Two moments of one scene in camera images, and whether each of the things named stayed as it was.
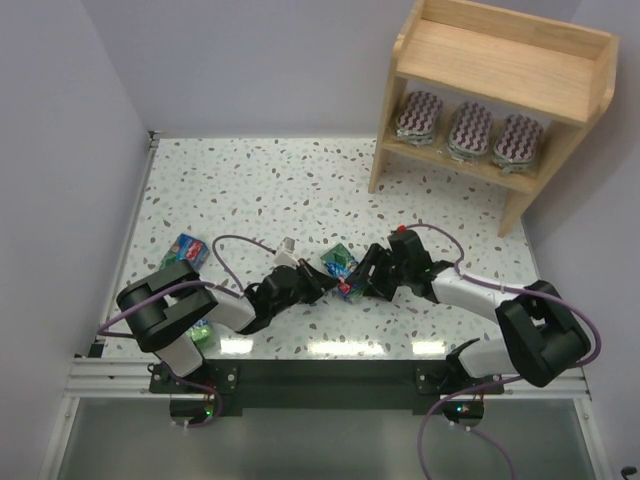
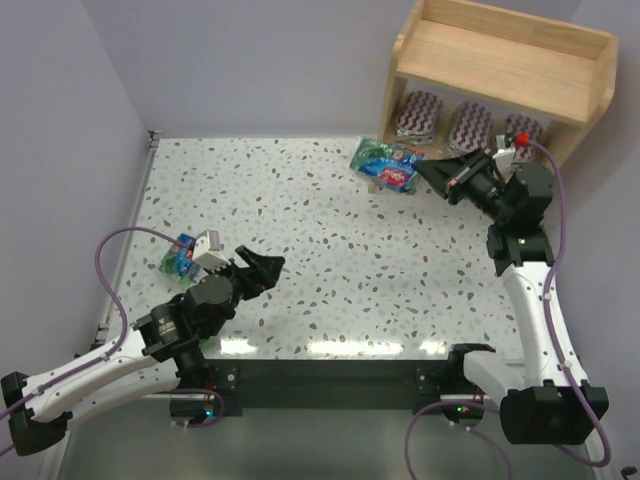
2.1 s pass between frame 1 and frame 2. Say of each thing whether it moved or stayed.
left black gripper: moved
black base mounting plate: stayed
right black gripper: moved
